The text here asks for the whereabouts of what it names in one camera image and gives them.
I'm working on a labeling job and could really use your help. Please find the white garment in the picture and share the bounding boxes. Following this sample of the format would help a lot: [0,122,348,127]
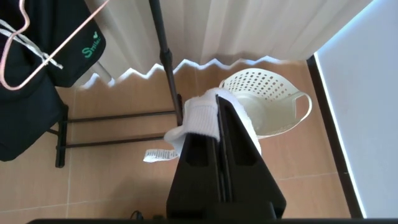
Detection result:
[142,86,262,164]

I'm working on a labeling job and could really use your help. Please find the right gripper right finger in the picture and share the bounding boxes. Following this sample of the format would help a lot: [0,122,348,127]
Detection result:
[216,95,287,218]

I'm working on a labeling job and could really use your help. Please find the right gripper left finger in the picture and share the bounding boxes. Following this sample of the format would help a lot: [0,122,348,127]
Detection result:
[166,132,222,218]

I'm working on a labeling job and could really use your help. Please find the black clothes rack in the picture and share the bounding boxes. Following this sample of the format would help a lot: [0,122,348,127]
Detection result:
[46,0,184,169]

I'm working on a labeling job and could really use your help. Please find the pink clothes hanger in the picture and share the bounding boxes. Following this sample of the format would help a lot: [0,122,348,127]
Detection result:
[0,0,110,91]

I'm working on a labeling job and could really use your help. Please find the beige curtain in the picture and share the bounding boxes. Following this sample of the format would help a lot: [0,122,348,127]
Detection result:
[83,0,374,86]

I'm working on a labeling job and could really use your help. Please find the black shorts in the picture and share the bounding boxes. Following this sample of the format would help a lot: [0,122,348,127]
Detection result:
[0,0,107,162]

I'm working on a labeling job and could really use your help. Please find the white laundry basket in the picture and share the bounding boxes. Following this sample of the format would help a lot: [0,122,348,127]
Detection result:
[219,67,313,140]

